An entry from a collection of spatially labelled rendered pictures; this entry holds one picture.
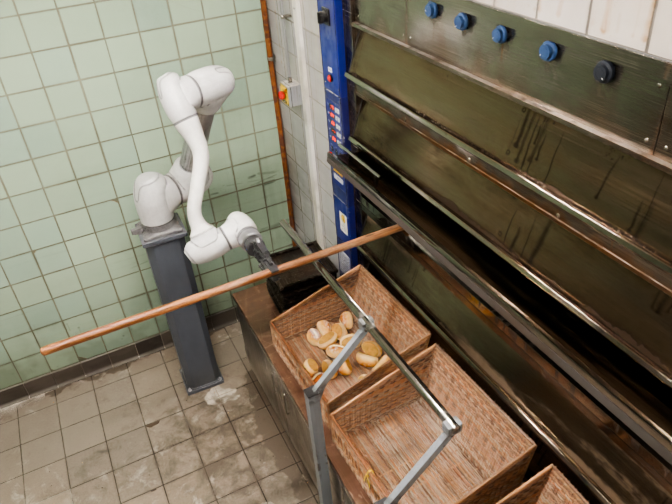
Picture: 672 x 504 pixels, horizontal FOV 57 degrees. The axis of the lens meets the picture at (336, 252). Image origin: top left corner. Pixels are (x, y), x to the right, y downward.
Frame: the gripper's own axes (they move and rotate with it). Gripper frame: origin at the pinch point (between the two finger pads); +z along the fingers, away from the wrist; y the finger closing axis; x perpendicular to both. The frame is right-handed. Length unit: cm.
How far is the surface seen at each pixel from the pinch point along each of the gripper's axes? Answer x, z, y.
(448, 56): -55, 26, -73
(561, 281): -52, 83, -30
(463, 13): -54, 33, -87
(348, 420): -10, 33, 53
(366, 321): -16.9, 39.0, 2.1
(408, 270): -54, 6, 18
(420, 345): -46, 26, 38
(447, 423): -16, 86, 2
